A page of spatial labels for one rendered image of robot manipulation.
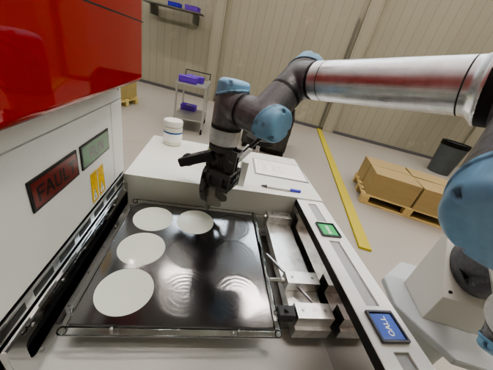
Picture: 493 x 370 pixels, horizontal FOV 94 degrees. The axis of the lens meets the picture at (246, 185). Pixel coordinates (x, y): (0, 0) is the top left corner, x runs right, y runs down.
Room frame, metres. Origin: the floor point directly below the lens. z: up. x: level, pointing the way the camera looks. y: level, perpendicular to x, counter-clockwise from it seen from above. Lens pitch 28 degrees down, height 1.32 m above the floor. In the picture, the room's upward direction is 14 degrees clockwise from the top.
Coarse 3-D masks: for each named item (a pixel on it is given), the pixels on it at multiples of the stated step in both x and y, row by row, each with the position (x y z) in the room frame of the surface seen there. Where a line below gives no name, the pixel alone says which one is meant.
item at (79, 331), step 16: (80, 336) 0.18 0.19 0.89; (96, 336) 0.18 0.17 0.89; (112, 336) 0.19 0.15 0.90; (128, 336) 0.19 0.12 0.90; (144, 336) 0.20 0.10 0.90; (160, 336) 0.21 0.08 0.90; (176, 336) 0.21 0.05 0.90; (192, 336) 0.22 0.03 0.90; (208, 336) 0.22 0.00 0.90; (224, 336) 0.23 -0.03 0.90; (240, 336) 0.24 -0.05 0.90; (256, 336) 0.24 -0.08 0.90; (272, 336) 0.25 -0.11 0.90
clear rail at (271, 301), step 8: (256, 224) 0.56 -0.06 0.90; (256, 232) 0.52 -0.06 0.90; (264, 264) 0.41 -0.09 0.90; (264, 272) 0.39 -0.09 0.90; (264, 280) 0.37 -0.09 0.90; (272, 296) 0.33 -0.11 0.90; (272, 304) 0.31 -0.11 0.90; (272, 312) 0.29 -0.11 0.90; (272, 320) 0.28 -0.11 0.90; (280, 328) 0.27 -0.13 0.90; (280, 336) 0.25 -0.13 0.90
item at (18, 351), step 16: (112, 208) 0.44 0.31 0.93; (96, 224) 0.37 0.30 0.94; (112, 224) 0.45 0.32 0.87; (80, 240) 0.31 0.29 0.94; (80, 256) 0.29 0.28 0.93; (96, 256) 0.34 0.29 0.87; (64, 272) 0.24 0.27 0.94; (80, 272) 0.30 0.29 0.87; (48, 288) 0.21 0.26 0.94; (80, 288) 0.27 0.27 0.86; (32, 304) 0.18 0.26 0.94; (48, 304) 0.20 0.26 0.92; (64, 304) 0.23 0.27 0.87; (32, 320) 0.17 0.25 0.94; (48, 320) 0.20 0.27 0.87; (16, 336) 0.14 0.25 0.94; (48, 336) 0.18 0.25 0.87; (0, 352) 0.12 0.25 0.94; (16, 352) 0.13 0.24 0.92; (32, 352) 0.15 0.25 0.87; (0, 368) 0.12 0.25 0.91; (16, 368) 0.12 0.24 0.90; (32, 368) 0.14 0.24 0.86
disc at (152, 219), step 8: (144, 208) 0.50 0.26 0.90; (152, 208) 0.51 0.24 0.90; (160, 208) 0.52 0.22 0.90; (136, 216) 0.47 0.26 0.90; (144, 216) 0.47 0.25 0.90; (152, 216) 0.48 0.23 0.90; (160, 216) 0.49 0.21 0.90; (168, 216) 0.50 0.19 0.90; (136, 224) 0.44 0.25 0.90; (144, 224) 0.45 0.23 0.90; (152, 224) 0.45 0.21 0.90; (160, 224) 0.46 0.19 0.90; (168, 224) 0.47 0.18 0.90
